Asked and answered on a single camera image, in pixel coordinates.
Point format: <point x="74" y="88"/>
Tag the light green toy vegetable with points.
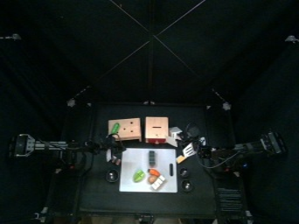
<point x="139" y="176"/>

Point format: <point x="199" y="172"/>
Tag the white slotted toy spatula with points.
<point x="188" y="150"/>

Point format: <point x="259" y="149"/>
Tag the white sliced toy block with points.
<point x="159" y="183"/>

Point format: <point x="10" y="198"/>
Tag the metal frame corner bracket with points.
<point x="71" y="102"/>
<point x="15" y="37"/>
<point x="226" y="106"/>
<point x="291" y="38"/>

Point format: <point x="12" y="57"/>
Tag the white cutting board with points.
<point x="147" y="170"/>

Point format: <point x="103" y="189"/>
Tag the small metal cup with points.
<point x="187" y="185"/>
<point x="183" y="172"/>
<point x="112" y="176"/>

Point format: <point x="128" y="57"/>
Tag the green oblong toy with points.
<point x="115" y="128"/>

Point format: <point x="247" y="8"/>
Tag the orange toy carrot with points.
<point x="154" y="172"/>

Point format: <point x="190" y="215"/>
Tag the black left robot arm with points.
<point x="43" y="144"/>

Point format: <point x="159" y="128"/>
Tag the tan toy egg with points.
<point x="152" y="179"/>

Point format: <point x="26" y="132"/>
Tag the white toy appliance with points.
<point x="174" y="134"/>

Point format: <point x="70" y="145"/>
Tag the printed label sheet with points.
<point x="228" y="199"/>

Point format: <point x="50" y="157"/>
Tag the dark green sliced toy block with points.
<point x="151" y="157"/>

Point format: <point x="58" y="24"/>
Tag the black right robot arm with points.
<point x="253" y="145"/>

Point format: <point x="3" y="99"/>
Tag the black round toy pan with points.
<point x="194" y="130"/>

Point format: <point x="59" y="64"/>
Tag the wooden box with red drawer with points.
<point x="156" y="129"/>

